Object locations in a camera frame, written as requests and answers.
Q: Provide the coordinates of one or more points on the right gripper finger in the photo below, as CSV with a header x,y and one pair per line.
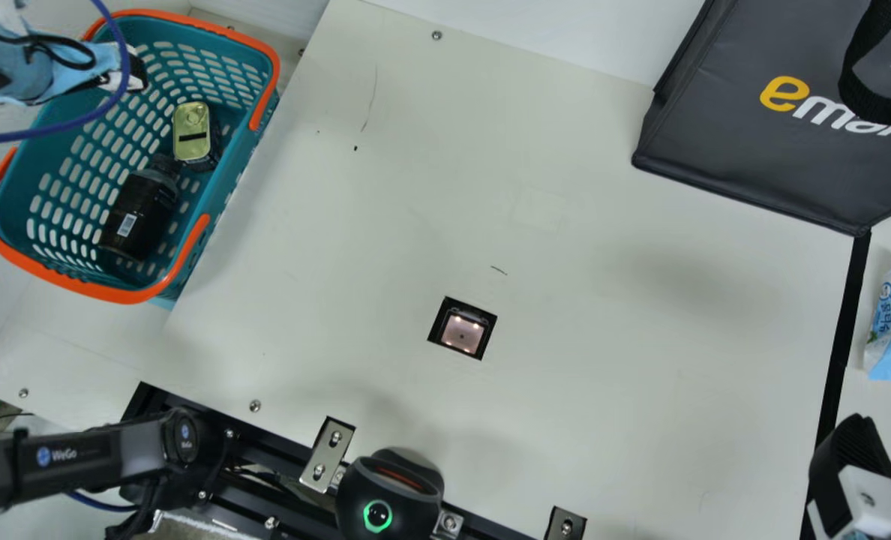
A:
x,y
850,472

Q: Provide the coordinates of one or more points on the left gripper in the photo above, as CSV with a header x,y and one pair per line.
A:
x,y
63,71

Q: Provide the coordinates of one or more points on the gold rectangular tin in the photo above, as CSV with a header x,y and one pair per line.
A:
x,y
190,124

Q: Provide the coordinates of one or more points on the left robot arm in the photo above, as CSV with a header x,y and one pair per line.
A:
x,y
78,457

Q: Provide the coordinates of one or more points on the teal shopping basket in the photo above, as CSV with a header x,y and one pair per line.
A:
x,y
220,191

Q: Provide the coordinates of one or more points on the small square scanner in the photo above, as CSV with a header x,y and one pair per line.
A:
x,y
462,330

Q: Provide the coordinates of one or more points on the black strip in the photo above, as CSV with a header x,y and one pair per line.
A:
x,y
843,337

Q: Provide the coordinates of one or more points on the dark coffee bottle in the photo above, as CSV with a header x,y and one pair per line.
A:
x,y
138,214

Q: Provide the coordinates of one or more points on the black device with green light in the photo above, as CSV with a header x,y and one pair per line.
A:
x,y
385,495

